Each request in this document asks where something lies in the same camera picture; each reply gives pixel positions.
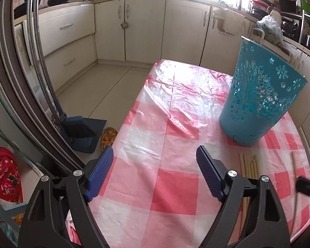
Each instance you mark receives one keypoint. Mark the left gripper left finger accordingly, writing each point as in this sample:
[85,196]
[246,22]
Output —
[58,212]

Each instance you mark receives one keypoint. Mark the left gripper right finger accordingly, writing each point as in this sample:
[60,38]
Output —
[265,224]

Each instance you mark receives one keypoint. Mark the cream kitchen cabinets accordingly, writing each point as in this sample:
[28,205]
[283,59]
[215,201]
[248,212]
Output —
[84,44]

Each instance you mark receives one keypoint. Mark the bamboo chopstick four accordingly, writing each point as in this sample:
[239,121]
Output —
[252,170]

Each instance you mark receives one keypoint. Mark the red floral bag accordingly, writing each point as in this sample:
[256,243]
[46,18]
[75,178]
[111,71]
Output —
[10,181]

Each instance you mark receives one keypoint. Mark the bamboo chopstick three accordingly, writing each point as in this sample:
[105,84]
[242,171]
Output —
[250,175]

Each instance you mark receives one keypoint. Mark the bamboo chopstick five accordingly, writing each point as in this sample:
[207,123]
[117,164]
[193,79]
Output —
[255,166]

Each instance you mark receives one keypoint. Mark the bamboo chopstick two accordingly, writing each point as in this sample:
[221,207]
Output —
[246,165]

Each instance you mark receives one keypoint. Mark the bamboo chopstick one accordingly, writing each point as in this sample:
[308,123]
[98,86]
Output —
[242,165]

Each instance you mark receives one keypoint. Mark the blue dustpan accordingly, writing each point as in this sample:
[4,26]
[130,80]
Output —
[90,130]

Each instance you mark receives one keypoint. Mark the yellow floral slipper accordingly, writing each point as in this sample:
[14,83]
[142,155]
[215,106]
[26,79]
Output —
[107,137]

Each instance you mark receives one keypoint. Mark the teal perforated plastic basket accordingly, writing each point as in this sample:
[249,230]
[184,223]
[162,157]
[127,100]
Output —
[263,88]

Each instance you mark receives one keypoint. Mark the pink checkered plastic tablecloth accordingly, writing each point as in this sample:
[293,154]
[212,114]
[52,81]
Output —
[155,194]

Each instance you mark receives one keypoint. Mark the white plastic bag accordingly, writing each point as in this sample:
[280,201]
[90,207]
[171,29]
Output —
[272,31]

